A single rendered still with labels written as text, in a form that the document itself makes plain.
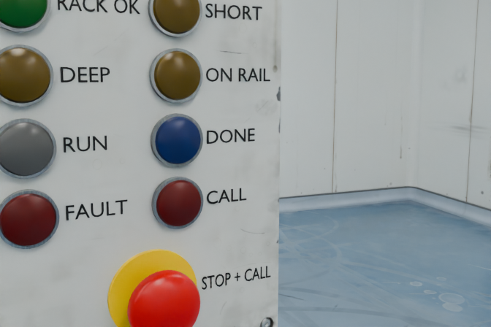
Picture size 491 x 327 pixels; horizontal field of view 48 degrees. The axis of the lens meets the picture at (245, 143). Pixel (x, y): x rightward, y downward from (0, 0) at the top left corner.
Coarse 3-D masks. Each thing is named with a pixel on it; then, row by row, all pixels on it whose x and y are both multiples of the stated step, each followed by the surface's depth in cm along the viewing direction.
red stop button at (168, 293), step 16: (160, 272) 29; (176, 272) 30; (144, 288) 29; (160, 288) 29; (176, 288) 29; (192, 288) 30; (128, 304) 29; (144, 304) 29; (160, 304) 29; (176, 304) 29; (192, 304) 30; (144, 320) 29; (160, 320) 29; (176, 320) 29; (192, 320) 30
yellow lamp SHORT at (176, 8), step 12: (156, 0) 29; (168, 0) 29; (180, 0) 30; (192, 0) 30; (156, 12) 29; (168, 12) 29; (180, 12) 30; (192, 12) 30; (168, 24) 30; (180, 24) 30; (192, 24) 30
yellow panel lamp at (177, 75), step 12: (168, 60) 30; (180, 60) 30; (192, 60) 30; (156, 72) 30; (168, 72) 30; (180, 72) 30; (192, 72) 30; (156, 84) 30; (168, 84) 30; (180, 84) 30; (192, 84) 30; (168, 96) 30; (180, 96) 30
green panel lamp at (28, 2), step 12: (0, 0) 26; (12, 0) 26; (24, 0) 26; (36, 0) 26; (0, 12) 26; (12, 12) 26; (24, 12) 26; (36, 12) 26; (12, 24) 26; (24, 24) 26
